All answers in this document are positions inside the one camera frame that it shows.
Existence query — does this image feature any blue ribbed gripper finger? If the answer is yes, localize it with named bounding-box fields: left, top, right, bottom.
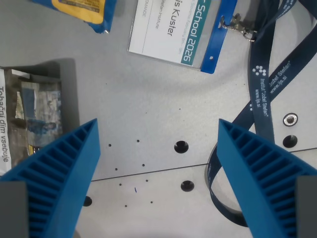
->
left=216, top=119, right=317, bottom=238
left=0, top=118, right=101, bottom=238

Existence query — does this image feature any blue and yellow bag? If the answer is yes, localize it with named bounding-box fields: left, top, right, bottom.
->
left=29, top=0, right=117, bottom=35

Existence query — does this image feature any tobacco pouch with warning label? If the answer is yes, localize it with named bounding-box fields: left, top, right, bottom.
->
left=0, top=58, right=80, bottom=175

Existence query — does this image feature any silver table screw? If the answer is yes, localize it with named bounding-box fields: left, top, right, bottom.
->
left=283, top=113, right=299, bottom=126

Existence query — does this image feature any conference name badge holder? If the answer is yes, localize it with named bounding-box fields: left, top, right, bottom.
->
left=127, top=0, right=238, bottom=74

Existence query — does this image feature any dark blue printed lanyard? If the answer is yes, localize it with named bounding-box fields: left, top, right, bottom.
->
left=204, top=0, right=317, bottom=227

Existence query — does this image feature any metal lanyard clip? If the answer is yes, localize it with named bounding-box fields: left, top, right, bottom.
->
left=221, top=13, right=258, bottom=42

